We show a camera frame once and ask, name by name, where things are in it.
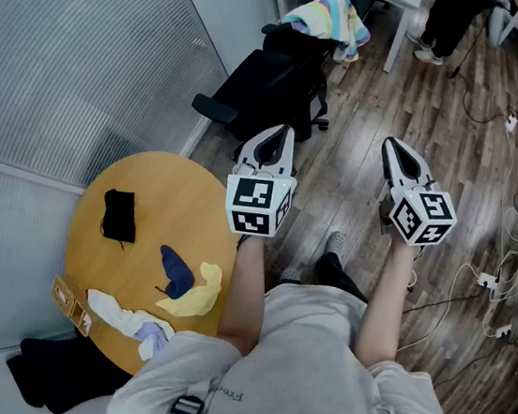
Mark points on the person's grey t-shirt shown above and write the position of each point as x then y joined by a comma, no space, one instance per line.
303,373

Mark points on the round wooden table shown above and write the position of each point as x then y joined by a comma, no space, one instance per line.
165,198

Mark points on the person's right forearm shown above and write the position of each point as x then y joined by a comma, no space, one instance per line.
386,303

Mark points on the navy cloth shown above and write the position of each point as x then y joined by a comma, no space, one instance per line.
177,271

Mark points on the wooden tissue box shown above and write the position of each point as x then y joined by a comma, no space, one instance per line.
71,304

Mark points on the person's grey shoe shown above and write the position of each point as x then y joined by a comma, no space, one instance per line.
336,244
290,275

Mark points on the lavender cloth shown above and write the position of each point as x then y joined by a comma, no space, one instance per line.
152,331

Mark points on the black low chair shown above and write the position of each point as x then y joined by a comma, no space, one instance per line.
62,374

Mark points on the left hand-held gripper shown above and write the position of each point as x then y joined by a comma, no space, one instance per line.
253,196

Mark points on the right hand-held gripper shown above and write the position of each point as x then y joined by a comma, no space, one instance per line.
421,213

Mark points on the white cloth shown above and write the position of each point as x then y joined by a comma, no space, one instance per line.
112,312

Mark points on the person's left forearm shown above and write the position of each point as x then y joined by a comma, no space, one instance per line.
245,294

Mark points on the striped pastel clothes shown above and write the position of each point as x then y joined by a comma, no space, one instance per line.
328,18

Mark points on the person's right grey shoe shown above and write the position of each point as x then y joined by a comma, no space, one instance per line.
336,244

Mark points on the person's left grey shoe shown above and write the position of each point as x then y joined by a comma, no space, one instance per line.
290,275

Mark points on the yellow cloth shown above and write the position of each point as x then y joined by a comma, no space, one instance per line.
195,299

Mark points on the white power strip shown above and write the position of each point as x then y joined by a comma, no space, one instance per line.
486,280
511,123
503,331

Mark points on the black office chair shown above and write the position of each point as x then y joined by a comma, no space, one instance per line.
275,85

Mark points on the person's black trousers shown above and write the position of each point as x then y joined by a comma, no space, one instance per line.
337,278

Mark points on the black cloth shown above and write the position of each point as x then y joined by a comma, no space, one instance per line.
120,213

